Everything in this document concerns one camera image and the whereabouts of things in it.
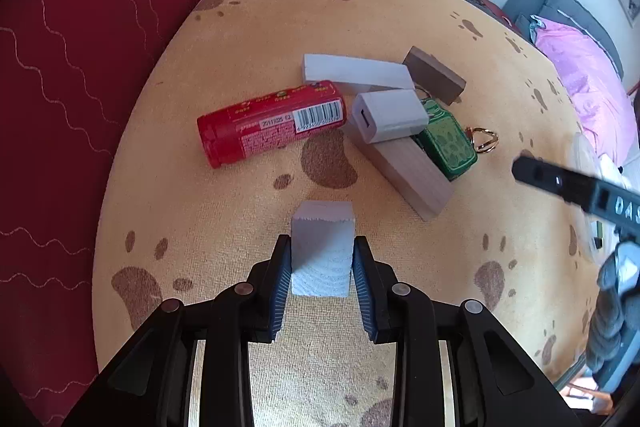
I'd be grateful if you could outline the light wooden block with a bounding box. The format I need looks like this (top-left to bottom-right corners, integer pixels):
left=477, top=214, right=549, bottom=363
left=345, top=127, right=455, bottom=222

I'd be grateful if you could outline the grey headboard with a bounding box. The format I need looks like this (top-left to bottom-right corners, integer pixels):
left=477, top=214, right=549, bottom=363
left=502, top=0, right=626, bottom=78

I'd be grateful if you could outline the pink blanket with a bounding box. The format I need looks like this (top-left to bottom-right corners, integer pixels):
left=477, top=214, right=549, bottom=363
left=535, top=18, right=640, bottom=152

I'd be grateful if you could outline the person's grey-sleeved right forearm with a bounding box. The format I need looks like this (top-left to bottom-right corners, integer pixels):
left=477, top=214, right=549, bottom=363
left=585, top=241, right=640, bottom=394

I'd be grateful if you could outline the pale painted wooden block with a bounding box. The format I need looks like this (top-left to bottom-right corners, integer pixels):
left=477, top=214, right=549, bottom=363
left=291, top=201, right=356, bottom=297

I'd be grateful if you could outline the dark brown wooden block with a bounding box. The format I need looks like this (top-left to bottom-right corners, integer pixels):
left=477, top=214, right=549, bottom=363
left=403, top=46, right=467, bottom=105

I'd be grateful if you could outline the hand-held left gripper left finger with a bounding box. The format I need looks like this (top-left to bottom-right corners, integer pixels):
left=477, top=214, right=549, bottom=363
left=60, top=234, right=292, bottom=427

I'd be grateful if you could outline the red curtain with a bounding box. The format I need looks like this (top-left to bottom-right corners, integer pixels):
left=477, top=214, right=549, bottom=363
left=0, top=0, right=283, bottom=427

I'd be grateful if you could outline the red candy tube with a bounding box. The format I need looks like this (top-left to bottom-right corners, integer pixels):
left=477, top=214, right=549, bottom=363
left=196, top=80, right=348, bottom=169

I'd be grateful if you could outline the green patterned case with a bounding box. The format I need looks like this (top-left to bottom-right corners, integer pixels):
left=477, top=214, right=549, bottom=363
left=416, top=97, right=478, bottom=182

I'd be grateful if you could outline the small white box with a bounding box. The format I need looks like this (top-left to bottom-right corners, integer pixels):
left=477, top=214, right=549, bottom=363
left=348, top=89, right=430, bottom=144

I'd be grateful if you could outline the red cardboard box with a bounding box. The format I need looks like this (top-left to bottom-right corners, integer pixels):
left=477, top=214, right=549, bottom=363
left=470, top=0, right=516, bottom=26

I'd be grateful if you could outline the long white block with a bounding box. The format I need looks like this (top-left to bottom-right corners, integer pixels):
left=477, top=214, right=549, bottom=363
left=302, top=54, right=416, bottom=96

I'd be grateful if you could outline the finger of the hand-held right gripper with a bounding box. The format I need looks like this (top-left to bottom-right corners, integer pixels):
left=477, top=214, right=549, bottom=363
left=512, top=155, right=598, bottom=210

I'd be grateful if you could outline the gold key ring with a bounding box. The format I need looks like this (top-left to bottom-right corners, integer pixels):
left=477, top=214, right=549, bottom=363
left=465, top=127, right=499, bottom=154

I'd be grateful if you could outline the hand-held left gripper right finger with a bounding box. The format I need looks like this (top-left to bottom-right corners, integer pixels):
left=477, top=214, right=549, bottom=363
left=352, top=237, right=581, bottom=427

